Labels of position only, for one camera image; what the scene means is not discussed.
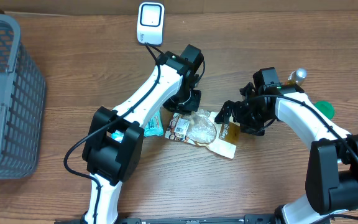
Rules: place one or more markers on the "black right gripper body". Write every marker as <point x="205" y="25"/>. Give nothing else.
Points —
<point x="253" y="117"/>

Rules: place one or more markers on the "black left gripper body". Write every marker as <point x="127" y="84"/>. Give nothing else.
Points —
<point x="183" y="104"/>

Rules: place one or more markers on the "brown snack package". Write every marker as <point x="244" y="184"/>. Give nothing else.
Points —
<point x="199" y="129"/>

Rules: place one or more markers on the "yellow oil bottle silver cap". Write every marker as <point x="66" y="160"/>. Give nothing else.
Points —
<point x="297" y="77"/>

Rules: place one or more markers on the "green lid jar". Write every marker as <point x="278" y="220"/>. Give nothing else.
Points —
<point x="326" y="108"/>

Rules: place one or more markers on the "small teal tissue pack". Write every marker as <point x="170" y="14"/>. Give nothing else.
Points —
<point x="117" y="136"/>

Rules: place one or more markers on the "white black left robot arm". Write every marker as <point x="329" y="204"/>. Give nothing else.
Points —
<point x="112" y="151"/>

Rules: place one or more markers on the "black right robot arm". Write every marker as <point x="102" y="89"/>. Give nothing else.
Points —
<point x="331" y="185"/>

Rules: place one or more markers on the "white black barcode scanner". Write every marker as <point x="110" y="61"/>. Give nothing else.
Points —
<point x="150" y="23"/>

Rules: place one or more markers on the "grey plastic shopping basket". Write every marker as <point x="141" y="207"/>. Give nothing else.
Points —
<point x="23" y="92"/>

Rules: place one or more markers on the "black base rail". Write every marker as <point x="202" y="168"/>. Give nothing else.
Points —
<point x="191" y="221"/>

